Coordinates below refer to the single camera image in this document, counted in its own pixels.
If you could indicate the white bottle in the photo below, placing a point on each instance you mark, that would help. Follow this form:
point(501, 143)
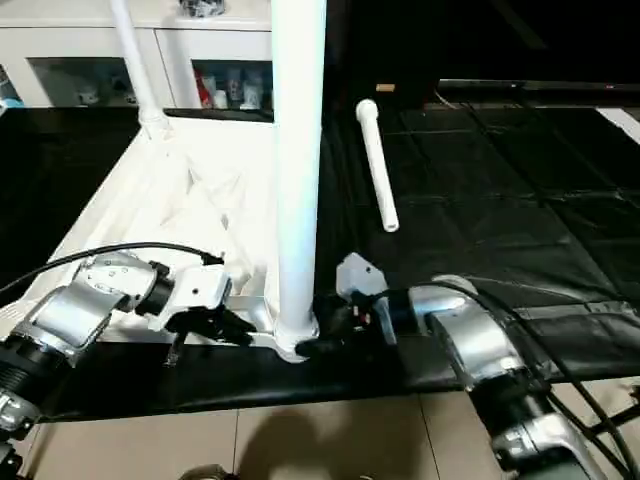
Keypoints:
point(234, 90)

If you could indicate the white cup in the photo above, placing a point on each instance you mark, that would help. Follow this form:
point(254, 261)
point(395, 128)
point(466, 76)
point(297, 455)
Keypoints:
point(253, 97)

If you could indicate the red bottle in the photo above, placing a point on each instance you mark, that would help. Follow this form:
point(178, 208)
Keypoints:
point(205, 93)

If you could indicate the white glass door cabinet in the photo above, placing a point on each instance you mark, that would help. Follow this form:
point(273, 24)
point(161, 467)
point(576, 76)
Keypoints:
point(60, 40)

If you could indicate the tan label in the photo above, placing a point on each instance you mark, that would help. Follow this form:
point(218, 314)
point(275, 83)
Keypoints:
point(385, 88)

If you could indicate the white plastic table top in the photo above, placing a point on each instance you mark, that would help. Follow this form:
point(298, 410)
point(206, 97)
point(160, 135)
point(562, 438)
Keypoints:
point(170, 190)

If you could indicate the white plastic table leg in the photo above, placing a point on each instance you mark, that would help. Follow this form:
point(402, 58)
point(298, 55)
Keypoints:
point(378, 165)
point(298, 150)
point(135, 60)

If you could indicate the black work mat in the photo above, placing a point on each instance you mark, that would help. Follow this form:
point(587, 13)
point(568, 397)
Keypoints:
point(480, 200)

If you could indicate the grey metallic ornament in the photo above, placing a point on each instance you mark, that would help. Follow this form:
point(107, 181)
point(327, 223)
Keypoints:
point(202, 6)

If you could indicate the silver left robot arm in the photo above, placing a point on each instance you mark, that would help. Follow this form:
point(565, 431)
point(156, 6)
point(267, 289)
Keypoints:
point(70, 315)

